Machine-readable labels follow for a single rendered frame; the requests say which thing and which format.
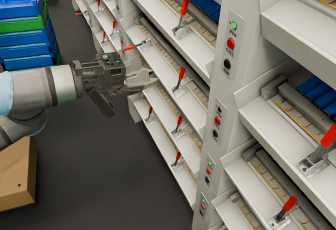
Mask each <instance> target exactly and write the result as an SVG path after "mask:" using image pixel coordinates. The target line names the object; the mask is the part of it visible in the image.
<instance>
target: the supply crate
mask: <svg viewBox="0 0 336 230"><path fill-rule="evenodd" d="M5 1H6V4H5V5H4V4H3V2H2V0H0V19H4V18H15V17H26V16H37V15H41V12H42V7H43V3H44V0H28V2H25V0H5Z"/></svg>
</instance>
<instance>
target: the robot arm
mask: <svg viewBox="0 0 336 230"><path fill-rule="evenodd" d="M95 59H96V60H95ZM95 59H94V62H91V63H83V64H80V62H79V60H75V61H72V63H73V68H71V67H70V65H60V66H52V67H45V68H36V69H28V70H20V71H12V72H8V71H5V72H3V73H0V152H1V151H2V150H4V149H5V148H7V147H9V146H10V145H12V144H14V143H16V142H17V141H19V140H20V139H22V138H23V137H30V136H34V135H36V134H38V133H39V132H41V131H42V129H43V128H44V126H45V124H46V121H47V110H46V108H47V107H53V106H59V105H65V104H70V103H75V102H76V101H77V98H80V97H83V95H84V91H83V90H85V91H86V94H87V95H88V96H89V97H90V98H91V99H92V101H93V102H94V103H95V104H96V105H97V106H98V107H99V109H100V111H101V113H102V114H104V115H105V116H106V117H107V118H108V119H111V118H112V117H114V116H115V115H116V113H115V111H114V106H113V104H112V103H111V102H109V101H108V100H107V99H106V98H105V97H104V95H108V96H130V95H134V94H136V93H139V92H141V91H143V90H144V89H146V88H148V87H150V86H151V85H153V84H154V83H156V82H157V81H158V80H159V77H157V78H150V75H151V74H152V73H153V72H154V70H150V69H146V68H142V64H141V60H140V58H139V57H134V58H133V59H132V61H131V63H130V64H129V65H127V66H125V64H124V63H123V61H122V60H121V58H120V56H119V55H118V54H117V52H110V53H101V54H96V57H95ZM124 81H125V82H126V85H125V84H124Z"/></svg>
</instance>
